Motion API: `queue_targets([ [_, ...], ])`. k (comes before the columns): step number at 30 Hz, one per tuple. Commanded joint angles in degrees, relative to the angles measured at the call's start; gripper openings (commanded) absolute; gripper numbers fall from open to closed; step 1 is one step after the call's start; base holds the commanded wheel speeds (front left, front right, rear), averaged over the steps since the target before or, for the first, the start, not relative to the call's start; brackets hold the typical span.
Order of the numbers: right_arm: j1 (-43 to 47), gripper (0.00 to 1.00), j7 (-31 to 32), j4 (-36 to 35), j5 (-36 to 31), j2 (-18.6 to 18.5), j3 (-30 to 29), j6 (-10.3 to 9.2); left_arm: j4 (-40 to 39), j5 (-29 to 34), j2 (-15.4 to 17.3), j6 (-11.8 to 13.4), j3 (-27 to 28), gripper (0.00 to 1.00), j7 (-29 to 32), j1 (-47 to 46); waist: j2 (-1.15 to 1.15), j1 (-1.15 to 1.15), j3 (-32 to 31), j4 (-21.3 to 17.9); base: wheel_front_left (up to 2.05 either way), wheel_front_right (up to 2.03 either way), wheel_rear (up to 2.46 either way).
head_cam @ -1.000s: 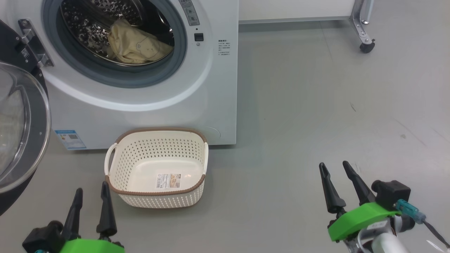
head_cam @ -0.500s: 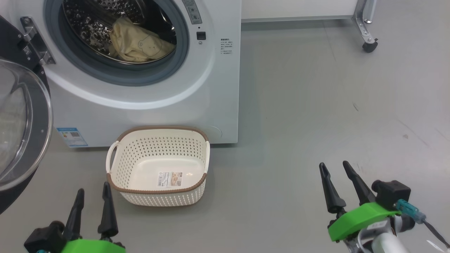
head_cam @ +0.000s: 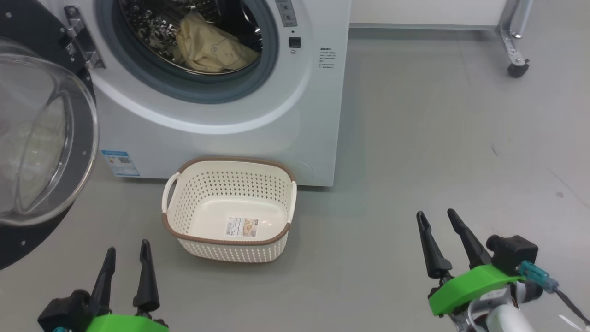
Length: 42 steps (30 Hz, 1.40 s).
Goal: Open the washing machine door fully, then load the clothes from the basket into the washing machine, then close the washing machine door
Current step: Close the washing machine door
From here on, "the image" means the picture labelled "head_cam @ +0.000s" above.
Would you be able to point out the grey instruction label on washer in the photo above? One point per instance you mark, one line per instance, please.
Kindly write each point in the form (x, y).
(286, 13)

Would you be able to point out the round black glass washer door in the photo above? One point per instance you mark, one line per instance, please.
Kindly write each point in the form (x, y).
(27, 138)

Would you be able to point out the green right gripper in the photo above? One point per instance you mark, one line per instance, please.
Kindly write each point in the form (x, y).
(474, 288)

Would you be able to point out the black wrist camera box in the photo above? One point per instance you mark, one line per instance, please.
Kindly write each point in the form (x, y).
(514, 253)
(67, 311)

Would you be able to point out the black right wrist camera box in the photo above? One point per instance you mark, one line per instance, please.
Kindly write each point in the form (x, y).
(514, 253)

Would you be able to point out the cream garment with blue print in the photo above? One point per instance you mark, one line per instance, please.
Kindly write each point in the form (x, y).
(207, 46)

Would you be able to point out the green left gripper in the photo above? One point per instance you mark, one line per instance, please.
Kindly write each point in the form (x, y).
(124, 324)

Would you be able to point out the cream perforated basket brown rim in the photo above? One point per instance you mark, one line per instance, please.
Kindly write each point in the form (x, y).
(230, 249)

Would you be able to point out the metal frame leg with caster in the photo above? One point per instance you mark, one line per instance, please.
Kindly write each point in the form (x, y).
(509, 41)

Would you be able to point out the black door latch socket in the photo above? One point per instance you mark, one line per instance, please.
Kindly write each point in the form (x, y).
(294, 42)

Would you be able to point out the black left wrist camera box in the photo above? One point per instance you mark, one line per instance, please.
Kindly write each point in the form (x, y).
(67, 311)

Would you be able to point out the white front-load washing machine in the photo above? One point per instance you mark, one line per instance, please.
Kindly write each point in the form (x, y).
(230, 133)

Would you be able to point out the metal washer door hinge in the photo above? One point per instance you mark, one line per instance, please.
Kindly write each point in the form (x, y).
(83, 41)

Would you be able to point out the steel washer drum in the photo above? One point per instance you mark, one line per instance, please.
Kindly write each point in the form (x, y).
(147, 23)

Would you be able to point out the grey rubber door gasket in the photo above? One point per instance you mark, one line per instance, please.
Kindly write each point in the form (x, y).
(152, 78)

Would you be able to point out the small text sticker on washer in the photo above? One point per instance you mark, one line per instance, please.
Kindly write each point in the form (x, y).
(327, 57)

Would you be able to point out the printed product label sticker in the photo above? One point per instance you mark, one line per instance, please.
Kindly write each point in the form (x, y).
(241, 227)

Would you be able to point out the blue energy label sticker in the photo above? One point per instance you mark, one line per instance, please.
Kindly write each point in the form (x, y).
(120, 163)

